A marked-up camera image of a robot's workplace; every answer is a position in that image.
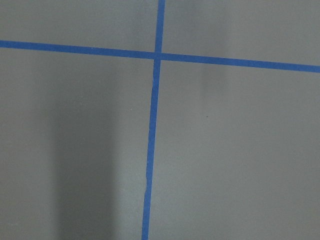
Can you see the blue tape line lengthwise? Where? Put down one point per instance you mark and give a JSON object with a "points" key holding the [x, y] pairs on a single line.
{"points": [[153, 119]]}

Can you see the blue tape line crosswise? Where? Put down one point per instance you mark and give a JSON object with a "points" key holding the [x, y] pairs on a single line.
{"points": [[164, 56]]}

